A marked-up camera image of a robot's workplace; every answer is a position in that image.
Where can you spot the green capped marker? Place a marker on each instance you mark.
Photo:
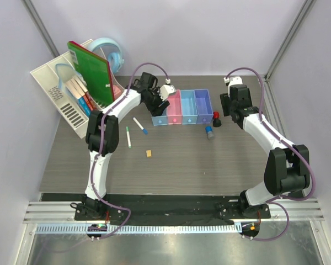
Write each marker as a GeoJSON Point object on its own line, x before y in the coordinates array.
{"type": "Point", "coordinates": [128, 137]}

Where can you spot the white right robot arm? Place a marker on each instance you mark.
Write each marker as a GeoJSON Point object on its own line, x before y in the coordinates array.
{"type": "Point", "coordinates": [286, 168]}

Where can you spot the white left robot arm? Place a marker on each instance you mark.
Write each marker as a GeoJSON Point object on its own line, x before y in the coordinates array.
{"type": "Point", "coordinates": [102, 138]}

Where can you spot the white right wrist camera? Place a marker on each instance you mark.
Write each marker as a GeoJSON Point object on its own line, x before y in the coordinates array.
{"type": "Point", "coordinates": [232, 81]}

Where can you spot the red black stamp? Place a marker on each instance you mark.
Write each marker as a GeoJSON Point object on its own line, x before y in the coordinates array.
{"type": "Point", "coordinates": [216, 120]}

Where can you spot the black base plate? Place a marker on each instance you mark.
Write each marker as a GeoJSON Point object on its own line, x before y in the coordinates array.
{"type": "Point", "coordinates": [168, 210]}

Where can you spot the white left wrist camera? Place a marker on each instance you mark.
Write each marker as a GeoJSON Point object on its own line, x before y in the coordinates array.
{"type": "Point", "coordinates": [166, 90]}

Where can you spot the pink box in rack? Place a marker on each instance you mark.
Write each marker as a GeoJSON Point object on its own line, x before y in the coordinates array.
{"type": "Point", "coordinates": [117, 91]}

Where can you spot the four colour drawer organizer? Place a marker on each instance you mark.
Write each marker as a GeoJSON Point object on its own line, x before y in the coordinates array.
{"type": "Point", "coordinates": [186, 107]}

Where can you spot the white slotted cable duct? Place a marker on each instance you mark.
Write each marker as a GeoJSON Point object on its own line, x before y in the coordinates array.
{"type": "Point", "coordinates": [128, 229]}

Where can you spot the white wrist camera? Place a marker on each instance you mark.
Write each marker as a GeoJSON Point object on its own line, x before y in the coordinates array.
{"type": "Point", "coordinates": [166, 90]}
{"type": "Point", "coordinates": [232, 81]}

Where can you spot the white desk organizer rack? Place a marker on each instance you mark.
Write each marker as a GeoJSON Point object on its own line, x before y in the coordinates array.
{"type": "Point", "coordinates": [51, 77]}

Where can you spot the blue grey glue stick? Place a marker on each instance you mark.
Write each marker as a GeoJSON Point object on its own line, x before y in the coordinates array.
{"type": "Point", "coordinates": [209, 132]}

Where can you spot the blue and red books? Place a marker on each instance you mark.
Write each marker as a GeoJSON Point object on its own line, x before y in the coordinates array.
{"type": "Point", "coordinates": [86, 105]}

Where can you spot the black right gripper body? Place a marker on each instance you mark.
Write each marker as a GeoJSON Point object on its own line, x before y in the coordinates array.
{"type": "Point", "coordinates": [227, 105]}

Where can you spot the green folder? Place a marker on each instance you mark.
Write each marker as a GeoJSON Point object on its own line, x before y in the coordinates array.
{"type": "Point", "coordinates": [96, 72]}

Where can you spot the blue capped marker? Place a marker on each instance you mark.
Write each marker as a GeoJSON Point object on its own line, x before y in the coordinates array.
{"type": "Point", "coordinates": [140, 126]}

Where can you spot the light blue headphones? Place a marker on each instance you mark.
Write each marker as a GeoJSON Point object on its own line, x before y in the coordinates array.
{"type": "Point", "coordinates": [116, 57]}

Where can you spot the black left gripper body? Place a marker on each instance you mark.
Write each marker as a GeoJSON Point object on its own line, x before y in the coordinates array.
{"type": "Point", "coordinates": [154, 101]}

